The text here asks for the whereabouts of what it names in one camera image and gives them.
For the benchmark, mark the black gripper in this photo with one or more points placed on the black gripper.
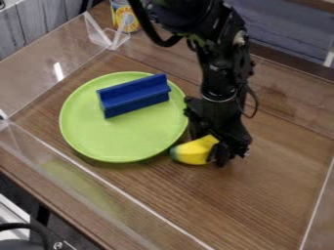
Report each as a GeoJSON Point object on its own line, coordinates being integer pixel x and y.
{"type": "Point", "coordinates": [219, 119]}

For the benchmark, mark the yellow toy banana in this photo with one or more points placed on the yellow toy banana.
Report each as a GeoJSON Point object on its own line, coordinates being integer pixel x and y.
{"type": "Point", "coordinates": [195, 152]}

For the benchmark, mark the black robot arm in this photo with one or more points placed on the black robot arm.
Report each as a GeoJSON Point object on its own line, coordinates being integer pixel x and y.
{"type": "Point", "coordinates": [215, 32]}

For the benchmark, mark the green round plate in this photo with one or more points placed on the green round plate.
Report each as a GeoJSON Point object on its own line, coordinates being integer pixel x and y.
{"type": "Point", "coordinates": [128, 137]}

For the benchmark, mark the blue plastic block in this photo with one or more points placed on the blue plastic block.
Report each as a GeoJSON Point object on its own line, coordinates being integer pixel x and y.
{"type": "Point", "coordinates": [134, 95]}

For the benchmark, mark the yellow printed can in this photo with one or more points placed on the yellow printed can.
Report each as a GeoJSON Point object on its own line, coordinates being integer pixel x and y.
{"type": "Point", "coordinates": [123, 16]}

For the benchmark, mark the clear acrylic tray wall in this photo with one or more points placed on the clear acrylic tray wall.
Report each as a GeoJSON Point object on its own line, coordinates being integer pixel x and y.
{"type": "Point", "coordinates": [116, 221]}

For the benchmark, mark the clear acrylic corner bracket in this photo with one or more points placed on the clear acrylic corner bracket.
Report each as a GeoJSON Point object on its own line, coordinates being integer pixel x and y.
{"type": "Point", "coordinates": [106, 37]}

